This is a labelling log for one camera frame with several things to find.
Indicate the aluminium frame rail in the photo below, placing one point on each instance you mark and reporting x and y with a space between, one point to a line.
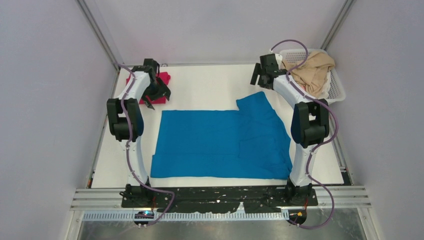
86 11

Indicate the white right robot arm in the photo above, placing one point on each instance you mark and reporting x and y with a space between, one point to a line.
309 126

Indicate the folded red t shirt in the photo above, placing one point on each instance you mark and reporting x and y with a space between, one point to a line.
164 79

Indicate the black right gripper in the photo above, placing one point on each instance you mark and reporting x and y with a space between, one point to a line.
256 72

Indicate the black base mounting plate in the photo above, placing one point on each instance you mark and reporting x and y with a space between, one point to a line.
216 200

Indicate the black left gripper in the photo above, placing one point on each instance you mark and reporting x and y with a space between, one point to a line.
163 91

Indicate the white garment in basket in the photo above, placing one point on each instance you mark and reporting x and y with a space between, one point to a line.
325 90

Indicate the beige t shirt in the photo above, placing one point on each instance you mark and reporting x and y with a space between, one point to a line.
311 72

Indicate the white slotted cable duct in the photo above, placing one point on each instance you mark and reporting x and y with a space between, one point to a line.
147 216

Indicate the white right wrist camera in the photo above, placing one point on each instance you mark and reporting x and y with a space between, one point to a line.
278 57

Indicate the blue t shirt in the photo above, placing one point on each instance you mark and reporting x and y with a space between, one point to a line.
250 142

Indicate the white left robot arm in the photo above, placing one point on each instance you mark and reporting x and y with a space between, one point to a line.
126 123

